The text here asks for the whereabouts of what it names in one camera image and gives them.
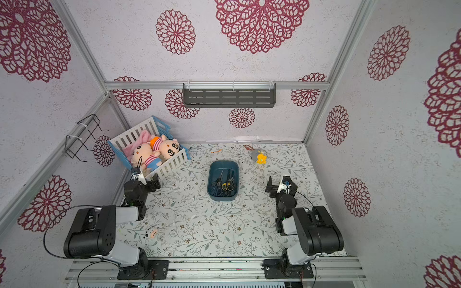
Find blue white slatted basket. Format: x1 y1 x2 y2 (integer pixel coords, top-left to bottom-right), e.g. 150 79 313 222
108 116 190 183

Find plush doll orange hat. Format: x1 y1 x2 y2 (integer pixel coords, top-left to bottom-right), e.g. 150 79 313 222
150 135 181 160

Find small cow figure toy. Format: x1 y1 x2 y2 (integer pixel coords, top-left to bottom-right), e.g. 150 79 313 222
145 229 158 239

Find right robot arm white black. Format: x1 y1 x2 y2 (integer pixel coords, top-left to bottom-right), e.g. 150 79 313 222
263 176 344 280

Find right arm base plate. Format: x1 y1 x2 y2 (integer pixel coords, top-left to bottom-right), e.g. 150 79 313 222
262 259 314 279

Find small black scissors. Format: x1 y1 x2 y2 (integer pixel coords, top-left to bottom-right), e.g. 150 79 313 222
215 170 224 189

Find teal plastic storage box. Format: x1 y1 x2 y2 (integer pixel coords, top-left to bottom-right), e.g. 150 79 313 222
207 160 239 202

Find plush doll striped shirt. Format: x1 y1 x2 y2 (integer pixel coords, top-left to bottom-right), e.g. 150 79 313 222
130 143 162 172

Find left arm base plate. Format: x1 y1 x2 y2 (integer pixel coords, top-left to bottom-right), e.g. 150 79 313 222
117 260 169 280

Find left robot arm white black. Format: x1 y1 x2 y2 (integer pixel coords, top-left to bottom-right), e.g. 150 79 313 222
63 174 169 280

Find pink plush toy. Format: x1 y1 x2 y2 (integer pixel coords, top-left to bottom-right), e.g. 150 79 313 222
123 130 152 160

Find black wire wall rack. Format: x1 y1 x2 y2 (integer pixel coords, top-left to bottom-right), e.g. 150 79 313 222
64 114 108 163

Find grey wall shelf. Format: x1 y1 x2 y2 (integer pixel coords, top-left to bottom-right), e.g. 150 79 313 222
182 84 277 109

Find aluminium front rail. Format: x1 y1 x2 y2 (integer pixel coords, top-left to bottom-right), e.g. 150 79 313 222
63 256 367 288

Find yellow black scissors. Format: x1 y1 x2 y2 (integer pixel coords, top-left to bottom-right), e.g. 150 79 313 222
221 169 234 193

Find grey yellow small toy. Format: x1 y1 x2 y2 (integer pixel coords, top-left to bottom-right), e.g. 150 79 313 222
251 150 267 164

